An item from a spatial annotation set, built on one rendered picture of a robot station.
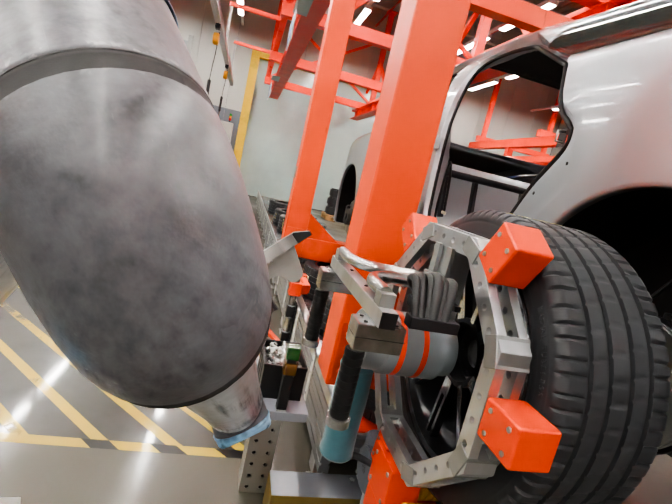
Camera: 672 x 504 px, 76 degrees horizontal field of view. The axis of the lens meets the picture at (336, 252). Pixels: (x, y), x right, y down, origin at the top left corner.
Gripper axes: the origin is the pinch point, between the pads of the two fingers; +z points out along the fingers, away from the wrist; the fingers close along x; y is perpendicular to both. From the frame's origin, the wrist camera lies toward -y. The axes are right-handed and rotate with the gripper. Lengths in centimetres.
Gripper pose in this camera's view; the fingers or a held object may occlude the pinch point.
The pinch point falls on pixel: (282, 250)
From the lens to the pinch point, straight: 49.8
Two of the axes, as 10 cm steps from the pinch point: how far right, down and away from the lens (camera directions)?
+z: 7.7, -3.8, -5.1
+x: -3.6, 4.1, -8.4
